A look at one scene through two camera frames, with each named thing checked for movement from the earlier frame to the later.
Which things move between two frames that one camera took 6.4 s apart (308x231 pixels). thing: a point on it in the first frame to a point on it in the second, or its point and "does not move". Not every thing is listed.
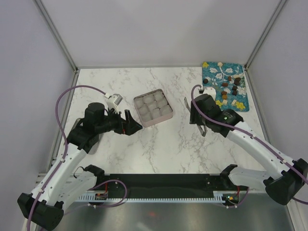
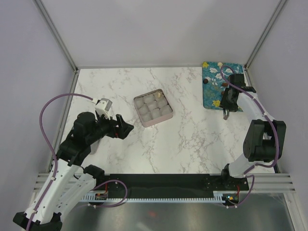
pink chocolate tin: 153,108 does not move
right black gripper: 193,116 to 224,104
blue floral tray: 228,80 does not move
